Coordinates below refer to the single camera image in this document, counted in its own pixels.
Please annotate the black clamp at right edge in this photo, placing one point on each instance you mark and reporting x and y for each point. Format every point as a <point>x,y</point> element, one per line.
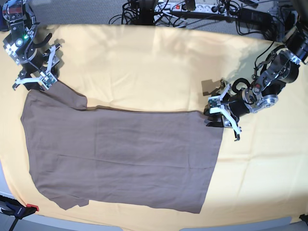
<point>304,218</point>

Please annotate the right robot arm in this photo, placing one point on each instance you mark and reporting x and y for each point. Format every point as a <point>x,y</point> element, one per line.
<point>39,69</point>

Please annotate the white power strip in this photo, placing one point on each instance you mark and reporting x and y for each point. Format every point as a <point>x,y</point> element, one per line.
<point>182,8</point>

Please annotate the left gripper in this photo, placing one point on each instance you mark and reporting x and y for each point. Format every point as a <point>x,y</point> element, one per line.
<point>237,106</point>

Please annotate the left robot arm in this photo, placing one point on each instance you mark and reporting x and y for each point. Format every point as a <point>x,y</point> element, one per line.
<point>280,67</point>

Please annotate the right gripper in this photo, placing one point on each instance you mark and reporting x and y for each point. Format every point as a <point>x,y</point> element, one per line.
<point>33,60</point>

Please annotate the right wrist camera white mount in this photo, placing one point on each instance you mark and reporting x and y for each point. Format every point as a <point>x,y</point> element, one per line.
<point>41,74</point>

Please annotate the black upright box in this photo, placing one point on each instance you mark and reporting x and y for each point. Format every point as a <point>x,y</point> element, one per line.
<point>289,24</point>

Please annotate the black power adapter box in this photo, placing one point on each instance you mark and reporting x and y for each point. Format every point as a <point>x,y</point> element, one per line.
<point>254,17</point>

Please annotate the brown T-shirt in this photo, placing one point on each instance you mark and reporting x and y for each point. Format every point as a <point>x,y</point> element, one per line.
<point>76,154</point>

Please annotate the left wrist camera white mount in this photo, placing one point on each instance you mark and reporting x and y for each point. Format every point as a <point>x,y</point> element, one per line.
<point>217,105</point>

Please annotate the blue red bar clamp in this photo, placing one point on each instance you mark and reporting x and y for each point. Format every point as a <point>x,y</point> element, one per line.
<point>13,208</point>

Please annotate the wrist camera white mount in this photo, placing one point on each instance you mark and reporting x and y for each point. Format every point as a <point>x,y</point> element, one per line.
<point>217,105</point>
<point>41,74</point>

